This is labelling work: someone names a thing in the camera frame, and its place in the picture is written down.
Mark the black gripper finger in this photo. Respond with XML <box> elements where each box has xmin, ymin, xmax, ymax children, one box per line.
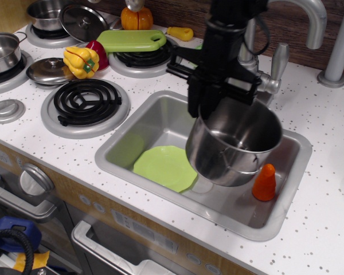
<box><xmin>187</xmin><ymin>77</ymin><xmax>205</xmax><ymax>117</ymax></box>
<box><xmin>201</xmin><ymin>83</ymin><xmax>229</xmax><ymax>120</ymax></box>

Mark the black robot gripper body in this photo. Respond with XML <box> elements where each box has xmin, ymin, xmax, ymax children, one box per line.
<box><xmin>167</xmin><ymin>21</ymin><xmax>261</xmax><ymax>105</ymax></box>

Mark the large steel pot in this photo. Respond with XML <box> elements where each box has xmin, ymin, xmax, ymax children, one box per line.
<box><xmin>186</xmin><ymin>98</ymin><xmax>283</xmax><ymax>187</ymax></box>

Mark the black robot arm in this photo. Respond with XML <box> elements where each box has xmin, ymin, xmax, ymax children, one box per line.
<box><xmin>167</xmin><ymin>1</ymin><xmax>270</xmax><ymax>119</ymax></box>

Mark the silver sink basin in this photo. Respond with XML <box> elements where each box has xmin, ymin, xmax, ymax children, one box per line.
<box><xmin>95</xmin><ymin>91</ymin><xmax>312</xmax><ymax>241</ymax></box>

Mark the large steel pot lid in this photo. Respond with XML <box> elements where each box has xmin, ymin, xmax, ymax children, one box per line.
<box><xmin>59</xmin><ymin>4</ymin><xmax>109</xmax><ymax>42</ymax></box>

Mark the small steel pot lid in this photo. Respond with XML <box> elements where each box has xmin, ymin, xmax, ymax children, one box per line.
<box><xmin>26</xmin><ymin>57</ymin><xmax>75</xmax><ymax>85</ymax></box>

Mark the back steel pot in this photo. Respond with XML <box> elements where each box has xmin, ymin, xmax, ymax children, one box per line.
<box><xmin>26</xmin><ymin>0</ymin><xmax>74</xmax><ymax>32</ymax></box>

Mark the left steel pot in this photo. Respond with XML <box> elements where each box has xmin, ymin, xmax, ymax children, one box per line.
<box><xmin>0</xmin><ymin>32</ymin><xmax>25</xmax><ymax>74</ymax></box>

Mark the silver toy faucet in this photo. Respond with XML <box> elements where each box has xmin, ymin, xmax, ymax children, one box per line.
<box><xmin>238</xmin><ymin>1</ymin><xmax>327</xmax><ymax>105</ymax></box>

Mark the small yellow toy squash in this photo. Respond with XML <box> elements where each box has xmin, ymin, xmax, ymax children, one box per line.
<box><xmin>166</xmin><ymin>26</ymin><xmax>194</xmax><ymax>41</ymax></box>

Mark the back right coil burner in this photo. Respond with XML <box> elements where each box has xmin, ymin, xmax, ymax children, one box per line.
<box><xmin>108</xmin><ymin>37</ymin><xmax>178</xmax><ymax>78</ymax></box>

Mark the orange toy pumpkin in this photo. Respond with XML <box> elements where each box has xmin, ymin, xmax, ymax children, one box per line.
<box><xmin>120</xmin><ymin>7</ymin><xmax>154</xmax><ymax>30</ymax></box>

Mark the light green plastic plate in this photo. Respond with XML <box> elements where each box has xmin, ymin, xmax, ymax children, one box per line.
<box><xmin>133</xmin><ymin>146</ymin><xmax>197</xmax><ymax>193</ymax></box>

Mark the green plastic cutting board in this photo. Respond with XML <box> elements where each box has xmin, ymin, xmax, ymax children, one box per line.
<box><xmin>97</xmin><ymin>30</ymin><xmax>167</xmax><ymax>53</ymax></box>

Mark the red toy bell pepper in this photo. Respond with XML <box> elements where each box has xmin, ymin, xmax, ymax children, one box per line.
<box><xmin>86</xmin><ymin>40</ymin><xmax>109</xmax><ymax>70</ymax></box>

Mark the hanging steel spoon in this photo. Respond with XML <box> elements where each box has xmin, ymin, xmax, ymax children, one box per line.
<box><xmin>125</xmin><ymin>0</ymin><xmax>145</xmax><ymax>12</ymax></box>

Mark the orange toy carrot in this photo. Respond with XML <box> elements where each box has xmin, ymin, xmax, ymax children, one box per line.
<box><xmin>252</xmin><ymin>164</ymin><xmax>276</xmax><ymax>202</ymax></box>

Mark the front black coil burner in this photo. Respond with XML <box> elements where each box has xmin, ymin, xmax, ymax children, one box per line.
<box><xmin>41</xmin><ymin>79</ymin><xmax>130</xmax><ymax>139</ymax></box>

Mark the yellow toy bell pepper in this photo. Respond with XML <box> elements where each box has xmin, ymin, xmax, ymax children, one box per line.
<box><xmin>63</xmin><ymin>46</ymin><xmax>99</xmax><ymax>79</ymax></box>

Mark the grey vertical pole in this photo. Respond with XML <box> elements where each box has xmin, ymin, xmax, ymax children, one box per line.
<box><xmin>317</xmin><ymin>17</ymin><xmax>344</xmax><ymax>88</ymax></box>

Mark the silver oven dial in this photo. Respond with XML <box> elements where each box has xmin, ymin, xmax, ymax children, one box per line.
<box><xmin>19</xmin><ymin>163</ymin><xmax>54</xmax><ymax>197</ymax></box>

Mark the grey round stove knob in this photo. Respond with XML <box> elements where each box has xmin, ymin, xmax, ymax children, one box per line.
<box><xmin>0</xmin><ymin>99</ymin><xmax>26</xmax><ymax>124</ymax></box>

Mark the blue object lower left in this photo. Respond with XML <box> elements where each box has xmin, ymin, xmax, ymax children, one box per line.
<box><xmin>0</xmin><ymin>216</ymin><xmax>42</xmax><ymax>254</ymax></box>

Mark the yellow cloth lower left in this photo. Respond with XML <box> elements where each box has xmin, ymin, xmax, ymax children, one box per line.
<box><xmin>13</xmin><ymin>250</ymin><xmax>51</xmax><ymax>273</ymax></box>

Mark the silver dishwasher door handle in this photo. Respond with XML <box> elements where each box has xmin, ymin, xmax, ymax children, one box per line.
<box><xmin>71</xmin><ymin>221</ymin><xmax>174</xmax><ymax>274</ymax></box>

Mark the silver oven door handle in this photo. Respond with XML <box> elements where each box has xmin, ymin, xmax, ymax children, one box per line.
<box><xmin>0</xmin><ymin>176</ymin><xmax>58</xmax><ymax>223</ymax></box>

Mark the black corrugated hose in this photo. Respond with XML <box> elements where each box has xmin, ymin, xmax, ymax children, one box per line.
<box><xmin>0</xmin><ymin>229</ymin><xmax>36</xmax><ymax>275</ymax></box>

